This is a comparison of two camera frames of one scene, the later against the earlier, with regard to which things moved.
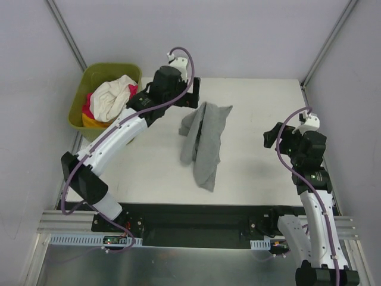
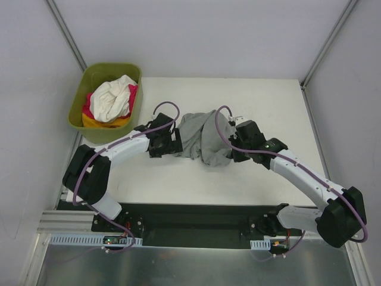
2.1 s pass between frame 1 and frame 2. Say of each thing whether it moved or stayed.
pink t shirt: stayed
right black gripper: moved
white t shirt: stayed
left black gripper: moved
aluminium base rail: stayed
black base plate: stayed
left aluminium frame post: stayed
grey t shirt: moved
